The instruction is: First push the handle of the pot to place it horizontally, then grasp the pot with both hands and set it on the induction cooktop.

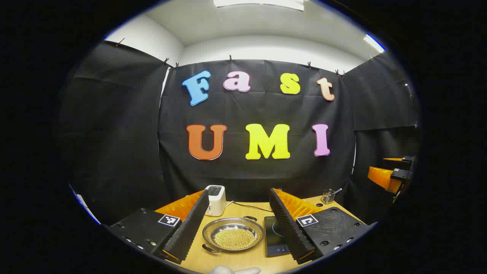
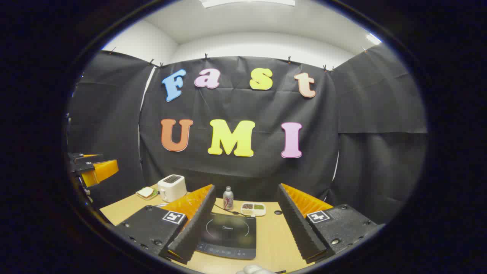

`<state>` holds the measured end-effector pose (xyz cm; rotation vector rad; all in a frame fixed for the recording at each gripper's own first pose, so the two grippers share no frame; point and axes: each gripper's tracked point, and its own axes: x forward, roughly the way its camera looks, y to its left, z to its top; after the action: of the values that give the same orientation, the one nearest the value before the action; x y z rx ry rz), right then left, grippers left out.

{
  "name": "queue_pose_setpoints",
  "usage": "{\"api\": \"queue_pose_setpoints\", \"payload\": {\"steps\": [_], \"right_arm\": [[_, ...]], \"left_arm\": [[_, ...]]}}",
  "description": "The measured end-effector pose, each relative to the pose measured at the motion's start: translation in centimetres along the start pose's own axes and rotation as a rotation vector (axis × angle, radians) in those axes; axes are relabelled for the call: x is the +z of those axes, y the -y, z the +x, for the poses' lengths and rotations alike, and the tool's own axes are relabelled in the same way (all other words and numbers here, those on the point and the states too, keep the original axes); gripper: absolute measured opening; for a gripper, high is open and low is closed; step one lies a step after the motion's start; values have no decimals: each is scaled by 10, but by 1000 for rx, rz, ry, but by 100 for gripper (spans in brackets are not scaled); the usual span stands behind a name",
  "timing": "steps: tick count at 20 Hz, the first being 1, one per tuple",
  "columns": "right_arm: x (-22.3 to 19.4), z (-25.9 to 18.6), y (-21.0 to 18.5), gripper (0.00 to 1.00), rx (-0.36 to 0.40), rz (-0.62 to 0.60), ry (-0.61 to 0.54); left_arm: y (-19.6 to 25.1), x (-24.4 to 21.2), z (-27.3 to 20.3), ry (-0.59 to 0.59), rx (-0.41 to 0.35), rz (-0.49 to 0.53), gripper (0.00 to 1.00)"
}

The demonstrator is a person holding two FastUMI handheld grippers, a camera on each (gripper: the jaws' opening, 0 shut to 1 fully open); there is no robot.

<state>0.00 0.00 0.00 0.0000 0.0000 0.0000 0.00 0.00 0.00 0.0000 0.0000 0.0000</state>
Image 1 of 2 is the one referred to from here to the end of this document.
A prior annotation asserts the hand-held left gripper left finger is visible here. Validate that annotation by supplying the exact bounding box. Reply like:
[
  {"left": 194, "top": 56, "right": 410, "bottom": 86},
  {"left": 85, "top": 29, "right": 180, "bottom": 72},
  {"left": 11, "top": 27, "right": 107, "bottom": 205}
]
[{"left": 108, "top": 189, "right": 210, "bottom": 264}]

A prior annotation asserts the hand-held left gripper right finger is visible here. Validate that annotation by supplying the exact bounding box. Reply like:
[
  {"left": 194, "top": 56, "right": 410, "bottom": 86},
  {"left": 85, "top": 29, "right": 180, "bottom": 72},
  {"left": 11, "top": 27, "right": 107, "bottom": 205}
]
[{"left": 269, "top": 188, "right": 377, "bottom": 264}]

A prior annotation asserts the black induction cooktop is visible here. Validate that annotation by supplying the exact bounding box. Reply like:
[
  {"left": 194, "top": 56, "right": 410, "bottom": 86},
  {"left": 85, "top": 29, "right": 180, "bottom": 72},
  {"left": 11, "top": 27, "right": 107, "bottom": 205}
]
[{"left": 264, "top": 216, "right": 291, "bottom": 257}]

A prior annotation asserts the steel pot with black handles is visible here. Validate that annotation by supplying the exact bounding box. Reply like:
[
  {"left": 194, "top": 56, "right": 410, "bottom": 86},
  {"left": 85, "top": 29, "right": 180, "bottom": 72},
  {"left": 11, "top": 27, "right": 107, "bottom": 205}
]
[{"left": 202, "top": 216, "right": 265, "bottom": 253}]

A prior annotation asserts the pile of soybeans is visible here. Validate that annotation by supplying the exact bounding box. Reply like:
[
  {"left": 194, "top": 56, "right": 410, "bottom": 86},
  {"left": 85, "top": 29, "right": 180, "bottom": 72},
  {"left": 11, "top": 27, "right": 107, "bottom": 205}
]
[{"left": 214, "top": 228, "right": 256, "bottom": 250}]

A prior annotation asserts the white toaster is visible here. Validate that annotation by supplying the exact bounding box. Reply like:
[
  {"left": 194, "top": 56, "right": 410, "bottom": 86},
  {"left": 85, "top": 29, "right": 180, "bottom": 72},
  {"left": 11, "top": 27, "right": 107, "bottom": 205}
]
[{"left": 205, "top": 185, "right": 227, "bottom": 217}]

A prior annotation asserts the ceiling light panel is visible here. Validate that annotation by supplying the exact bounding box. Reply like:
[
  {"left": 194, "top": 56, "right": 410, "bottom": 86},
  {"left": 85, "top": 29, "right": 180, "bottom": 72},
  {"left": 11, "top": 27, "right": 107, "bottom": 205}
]
[
  {"left": 363, "top": 34, "right": 386, "bottom": 53},
  {"left": 212, "top": 0, "right": 305, "bottom": 11}
]

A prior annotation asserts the row of black cloth clips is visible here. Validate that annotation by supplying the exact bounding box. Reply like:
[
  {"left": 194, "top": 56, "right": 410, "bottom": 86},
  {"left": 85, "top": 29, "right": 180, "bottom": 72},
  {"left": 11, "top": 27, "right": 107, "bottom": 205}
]
[{"left": 115, "top": 37, "right": 375, "bottom": 76}]

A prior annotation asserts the black power cable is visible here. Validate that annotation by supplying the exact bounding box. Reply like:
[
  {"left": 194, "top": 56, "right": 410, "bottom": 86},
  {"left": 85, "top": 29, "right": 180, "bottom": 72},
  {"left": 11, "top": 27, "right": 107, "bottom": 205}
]
[{"left": 232, "top": 202, "right": 274, "bottom": 213}]

